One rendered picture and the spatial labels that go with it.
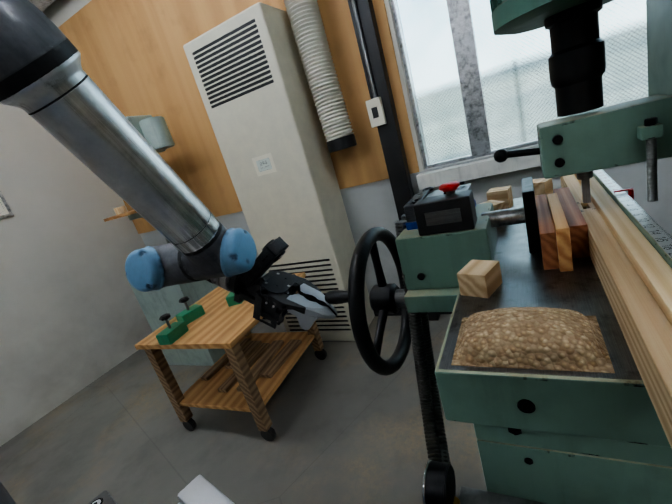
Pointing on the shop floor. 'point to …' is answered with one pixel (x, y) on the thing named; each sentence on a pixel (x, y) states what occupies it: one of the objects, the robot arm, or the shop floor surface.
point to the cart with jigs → (202, 395)
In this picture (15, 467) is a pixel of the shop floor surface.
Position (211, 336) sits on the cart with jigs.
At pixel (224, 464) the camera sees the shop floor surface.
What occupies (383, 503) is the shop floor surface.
